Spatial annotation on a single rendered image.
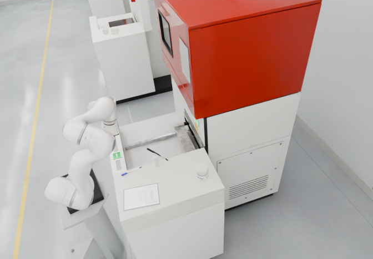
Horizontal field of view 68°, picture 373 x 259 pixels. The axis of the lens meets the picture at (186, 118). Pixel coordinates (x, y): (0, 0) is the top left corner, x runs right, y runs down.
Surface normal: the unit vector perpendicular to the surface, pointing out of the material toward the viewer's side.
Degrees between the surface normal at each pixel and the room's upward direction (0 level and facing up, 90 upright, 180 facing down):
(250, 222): 0
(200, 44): 90
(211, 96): 90
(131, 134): 0
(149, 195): 0
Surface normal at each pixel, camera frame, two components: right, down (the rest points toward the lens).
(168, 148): -0.07, -0.75
